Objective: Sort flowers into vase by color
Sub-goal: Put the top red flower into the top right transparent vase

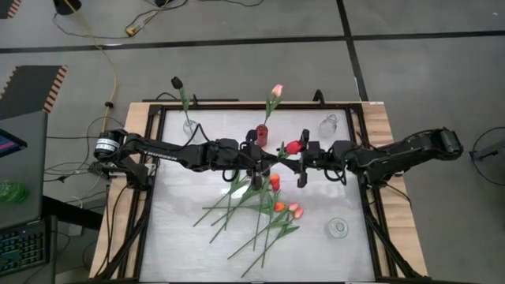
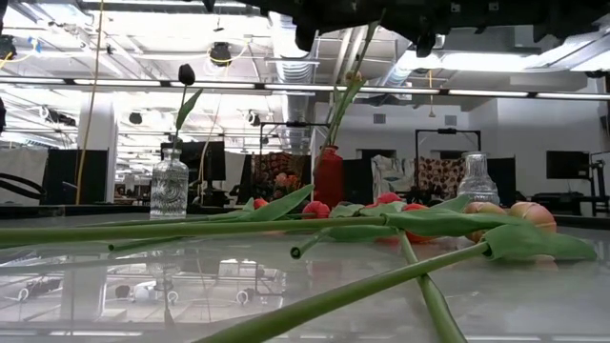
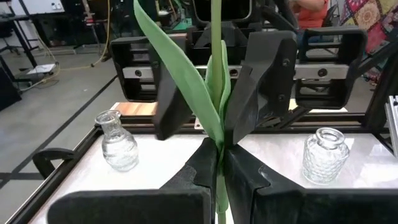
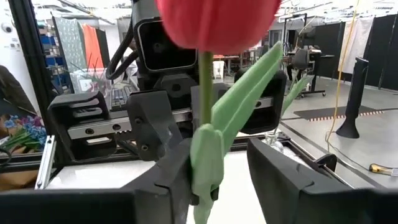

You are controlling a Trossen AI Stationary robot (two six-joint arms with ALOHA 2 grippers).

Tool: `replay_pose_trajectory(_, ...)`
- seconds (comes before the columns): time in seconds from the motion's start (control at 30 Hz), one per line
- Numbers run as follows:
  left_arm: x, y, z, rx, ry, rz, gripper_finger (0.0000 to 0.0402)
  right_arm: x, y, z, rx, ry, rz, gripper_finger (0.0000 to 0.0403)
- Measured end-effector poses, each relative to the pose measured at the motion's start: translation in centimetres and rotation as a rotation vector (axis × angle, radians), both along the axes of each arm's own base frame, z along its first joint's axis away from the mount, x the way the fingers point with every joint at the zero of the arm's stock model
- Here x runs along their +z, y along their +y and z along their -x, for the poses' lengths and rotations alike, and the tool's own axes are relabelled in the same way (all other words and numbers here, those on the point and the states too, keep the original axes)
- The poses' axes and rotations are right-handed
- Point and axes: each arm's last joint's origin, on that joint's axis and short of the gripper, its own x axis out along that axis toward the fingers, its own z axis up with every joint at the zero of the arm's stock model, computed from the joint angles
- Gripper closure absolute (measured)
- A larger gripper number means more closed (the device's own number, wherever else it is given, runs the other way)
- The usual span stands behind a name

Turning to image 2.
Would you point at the pink tulip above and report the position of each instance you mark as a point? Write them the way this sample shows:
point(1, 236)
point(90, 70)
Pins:
point(190, 229)
point(536, 214)

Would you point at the black partition panel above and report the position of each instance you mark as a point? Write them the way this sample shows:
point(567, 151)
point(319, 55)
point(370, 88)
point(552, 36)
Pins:
point(501, 176)
point(74, 176)

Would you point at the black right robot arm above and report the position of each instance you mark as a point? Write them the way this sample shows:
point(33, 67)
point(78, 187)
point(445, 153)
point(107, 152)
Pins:
point(572, 14)

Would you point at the black overhead camera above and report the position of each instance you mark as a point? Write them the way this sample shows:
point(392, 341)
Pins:
point(220, 52)

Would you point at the black monitor on stand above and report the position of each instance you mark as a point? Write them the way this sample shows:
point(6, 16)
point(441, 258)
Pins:
point(567, 164)

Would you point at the clear textured glass flask vase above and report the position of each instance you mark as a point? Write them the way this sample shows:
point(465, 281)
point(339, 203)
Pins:
point(476, 183)

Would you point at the floral patterned cloth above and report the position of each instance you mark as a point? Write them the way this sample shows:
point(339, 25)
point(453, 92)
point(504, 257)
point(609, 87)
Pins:
point(441, 176)

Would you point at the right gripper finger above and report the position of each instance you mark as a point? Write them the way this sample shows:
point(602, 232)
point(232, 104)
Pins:
point(362, 12)
point(305, 24)

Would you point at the black frame stand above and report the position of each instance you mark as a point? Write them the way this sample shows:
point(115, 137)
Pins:
point(293, 125)
point(448, 131)

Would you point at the orange tulip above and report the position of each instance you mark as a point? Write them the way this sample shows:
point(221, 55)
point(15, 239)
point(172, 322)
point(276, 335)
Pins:
point(414, 208)

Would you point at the long ceiling light strip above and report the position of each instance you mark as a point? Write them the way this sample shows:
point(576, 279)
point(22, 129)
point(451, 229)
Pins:
point(119, 83)

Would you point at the wall air vent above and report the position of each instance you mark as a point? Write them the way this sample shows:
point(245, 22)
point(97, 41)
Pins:
point(379, 118)
point(450, 119)

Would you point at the black tripod stand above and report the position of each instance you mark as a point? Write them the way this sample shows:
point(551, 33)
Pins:
point(599, 181)

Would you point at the dark red patterned cloth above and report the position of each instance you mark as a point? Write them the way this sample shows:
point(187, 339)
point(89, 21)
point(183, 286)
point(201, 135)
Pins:
point(276, 167)

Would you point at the red ribbed glass vase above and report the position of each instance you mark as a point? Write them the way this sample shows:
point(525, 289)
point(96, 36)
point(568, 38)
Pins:
point(329, 176)

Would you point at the white printed cloth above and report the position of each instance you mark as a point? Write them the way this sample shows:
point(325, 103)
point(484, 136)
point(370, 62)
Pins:
point(388, 174)

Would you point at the clear ribbed glass bottle vase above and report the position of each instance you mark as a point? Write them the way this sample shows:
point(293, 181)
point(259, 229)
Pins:
point(169, 186)

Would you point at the pale peach tulip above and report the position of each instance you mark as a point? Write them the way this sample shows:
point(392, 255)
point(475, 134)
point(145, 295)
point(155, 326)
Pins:
point(352, 76)

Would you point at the silver air duct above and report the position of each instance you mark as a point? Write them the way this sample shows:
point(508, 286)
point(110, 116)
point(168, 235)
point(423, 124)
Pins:
point(398, 75)
point(295, 71)

